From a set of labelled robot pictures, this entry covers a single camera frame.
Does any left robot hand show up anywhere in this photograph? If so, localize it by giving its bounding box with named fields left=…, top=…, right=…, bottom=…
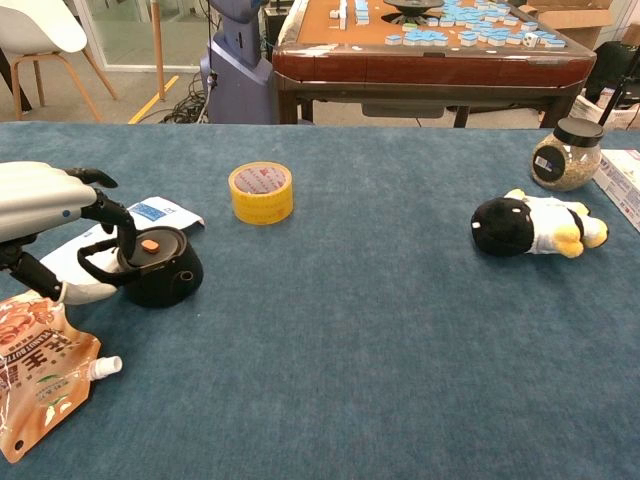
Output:
left=0, top=160, right=137, bottom=307

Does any small black teapot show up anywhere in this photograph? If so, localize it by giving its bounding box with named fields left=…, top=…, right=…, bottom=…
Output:
left=77, top=225, right=205, bottom=309

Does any white pouch blue label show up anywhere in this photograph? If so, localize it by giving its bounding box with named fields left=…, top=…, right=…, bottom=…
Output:
left=38, top=196, right=207, bottom=289

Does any white wooden leg chair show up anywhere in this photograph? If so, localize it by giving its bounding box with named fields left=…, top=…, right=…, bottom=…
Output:
left=0, top=0, right=119, bottom=124

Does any orange spouted drink pouch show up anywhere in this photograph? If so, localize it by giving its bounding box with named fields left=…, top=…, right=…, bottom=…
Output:
left=0, top=288, right=124, bottom=466

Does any wooden pole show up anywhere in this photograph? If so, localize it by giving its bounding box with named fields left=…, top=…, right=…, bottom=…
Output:
left=151, top=0, right=167, bottom=103

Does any yellow tape roll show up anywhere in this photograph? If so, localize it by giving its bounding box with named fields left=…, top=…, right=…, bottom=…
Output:
left=228, top=160, right=295, bottom=227

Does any blue felt table cover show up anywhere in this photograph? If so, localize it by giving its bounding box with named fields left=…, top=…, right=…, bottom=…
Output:
left=0, top=122, right=640, bottom=480

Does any brown mahjong table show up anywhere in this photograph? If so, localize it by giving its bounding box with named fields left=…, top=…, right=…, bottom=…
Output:
left=272, top=0, right=599, bottom=129

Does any black mahjong table dome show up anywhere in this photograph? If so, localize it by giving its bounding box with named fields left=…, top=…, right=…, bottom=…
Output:
left=382, top=0, right=445, bottom=25

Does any black white penguin plush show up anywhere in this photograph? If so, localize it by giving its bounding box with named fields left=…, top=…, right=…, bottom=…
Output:
left=469, top=187, right=610, bottom=259

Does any glass jar black lid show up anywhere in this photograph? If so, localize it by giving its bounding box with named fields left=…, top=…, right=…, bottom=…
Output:
left=529, top=117, right=606, bottom=193

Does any white cardboard box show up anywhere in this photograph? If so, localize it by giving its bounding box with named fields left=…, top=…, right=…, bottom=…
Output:
left=569, top=92, right=640, bottom=132

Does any brown cardboard box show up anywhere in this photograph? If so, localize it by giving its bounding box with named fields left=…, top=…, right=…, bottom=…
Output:
left=517, top=0, right=615, bottom=50

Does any black tripod stand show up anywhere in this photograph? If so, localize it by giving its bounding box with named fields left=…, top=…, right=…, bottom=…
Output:
left=597, top=74, right=632, bottom=132

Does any white floral carton box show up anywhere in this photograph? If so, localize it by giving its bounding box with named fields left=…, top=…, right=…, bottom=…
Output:
left=592, top=148, right=640, bottom=230

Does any black bag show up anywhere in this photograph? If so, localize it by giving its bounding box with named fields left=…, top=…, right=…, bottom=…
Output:
left=584, top=40, right=640, bottom=109

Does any black floor cable bundle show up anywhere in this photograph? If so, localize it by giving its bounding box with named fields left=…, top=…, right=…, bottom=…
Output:
left=163, top=74, right=212, bottom=124

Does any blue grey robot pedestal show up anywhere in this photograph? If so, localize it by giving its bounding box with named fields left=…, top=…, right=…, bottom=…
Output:
left=199, top=0, right=281, bottom=125

